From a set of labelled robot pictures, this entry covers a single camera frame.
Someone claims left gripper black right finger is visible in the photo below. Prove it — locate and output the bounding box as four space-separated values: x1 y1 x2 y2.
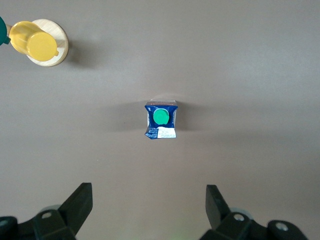
199 184 310 240

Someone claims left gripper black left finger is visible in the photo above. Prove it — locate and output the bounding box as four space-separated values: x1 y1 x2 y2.
0 182 94 240

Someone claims blue white milk carton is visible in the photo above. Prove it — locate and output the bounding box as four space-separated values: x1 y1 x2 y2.
143 99 180 142

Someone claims yellow plastic cup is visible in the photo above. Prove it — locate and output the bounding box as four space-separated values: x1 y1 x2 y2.
9 20 60 62

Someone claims wooden cup stand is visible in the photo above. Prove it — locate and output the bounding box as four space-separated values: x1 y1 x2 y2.
6 18 69 68

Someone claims teal plastic cup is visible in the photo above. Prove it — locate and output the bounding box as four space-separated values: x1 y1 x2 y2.
0 16 12 47

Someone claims brown table cover mat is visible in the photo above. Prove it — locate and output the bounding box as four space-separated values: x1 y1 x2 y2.
0 0 320 240

